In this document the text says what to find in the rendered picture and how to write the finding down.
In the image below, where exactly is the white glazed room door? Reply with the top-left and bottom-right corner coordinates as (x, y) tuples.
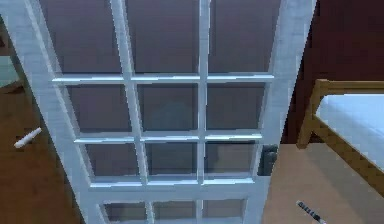
(0, 0), (318, 224)

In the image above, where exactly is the dark door hinge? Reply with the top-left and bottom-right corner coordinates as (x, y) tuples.
(257, 144), (279, 177)

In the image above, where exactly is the black and white pen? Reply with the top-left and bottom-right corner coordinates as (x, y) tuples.
(296, 200), (328, 224)

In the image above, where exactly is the wooden bed with white mattress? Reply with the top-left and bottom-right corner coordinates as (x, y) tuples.
(296, 78), (384, 198)

